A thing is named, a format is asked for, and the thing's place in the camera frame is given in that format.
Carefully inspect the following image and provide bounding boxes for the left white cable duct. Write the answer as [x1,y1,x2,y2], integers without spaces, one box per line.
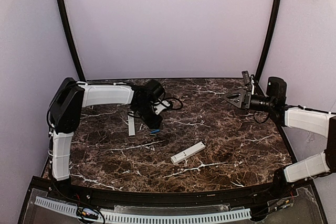
[34,196,77,218]

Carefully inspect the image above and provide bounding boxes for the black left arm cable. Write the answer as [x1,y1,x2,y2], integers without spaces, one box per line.
[157,97,184,111]

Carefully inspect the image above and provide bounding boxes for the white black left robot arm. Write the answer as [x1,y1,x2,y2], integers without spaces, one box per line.
[46,78,173,182]

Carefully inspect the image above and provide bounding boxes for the centre white cable duct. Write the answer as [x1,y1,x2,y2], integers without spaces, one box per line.
[99,207,251,222]

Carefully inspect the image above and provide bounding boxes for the black left frame post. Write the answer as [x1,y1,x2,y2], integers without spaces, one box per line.
[57,0,86,82]

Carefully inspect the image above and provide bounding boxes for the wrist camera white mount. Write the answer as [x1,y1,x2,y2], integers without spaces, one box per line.
[153,100,172,115]
[241,70,255,95]

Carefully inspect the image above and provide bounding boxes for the white remote control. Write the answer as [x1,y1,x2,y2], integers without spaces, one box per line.
[171,142,206,165]

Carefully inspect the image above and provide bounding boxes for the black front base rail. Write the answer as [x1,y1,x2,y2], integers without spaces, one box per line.
[31,175,316,210]

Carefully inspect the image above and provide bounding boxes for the black frame post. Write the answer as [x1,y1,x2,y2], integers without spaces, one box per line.
[57,0,86,82]
[255,0,281,82]

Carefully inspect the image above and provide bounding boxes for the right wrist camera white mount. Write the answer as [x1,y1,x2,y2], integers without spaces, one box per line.
[241,70,255,95]

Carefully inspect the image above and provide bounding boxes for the black right frame post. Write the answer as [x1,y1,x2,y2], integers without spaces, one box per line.
[255,0,281,82]

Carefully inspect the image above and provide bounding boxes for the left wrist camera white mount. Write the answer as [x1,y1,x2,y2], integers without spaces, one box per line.
[153,100,172,115]

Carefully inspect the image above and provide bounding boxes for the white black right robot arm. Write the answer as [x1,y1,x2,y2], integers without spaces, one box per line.
[224,71,335,187]

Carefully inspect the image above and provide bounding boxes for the grey remote battery cover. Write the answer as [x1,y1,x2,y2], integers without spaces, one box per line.
[128,113,135,136]

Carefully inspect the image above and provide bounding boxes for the white cable duct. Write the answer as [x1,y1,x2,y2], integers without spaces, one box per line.
[34,196,77,218]
[99,207,251,222]

